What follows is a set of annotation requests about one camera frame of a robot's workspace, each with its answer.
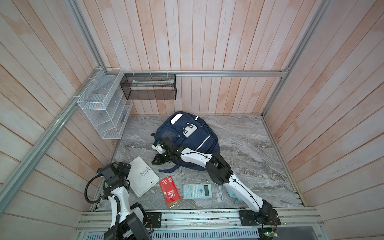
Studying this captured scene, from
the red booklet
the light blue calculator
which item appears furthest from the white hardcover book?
the light blue calculator

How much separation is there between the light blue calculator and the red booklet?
4 centimetres

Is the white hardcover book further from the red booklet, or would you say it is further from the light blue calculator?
the light blue calculator

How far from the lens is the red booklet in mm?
800

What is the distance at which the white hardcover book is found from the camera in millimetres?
838

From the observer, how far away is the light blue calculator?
2.67 ft

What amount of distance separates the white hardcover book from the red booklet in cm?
4

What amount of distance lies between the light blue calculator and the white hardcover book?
0.18 metres
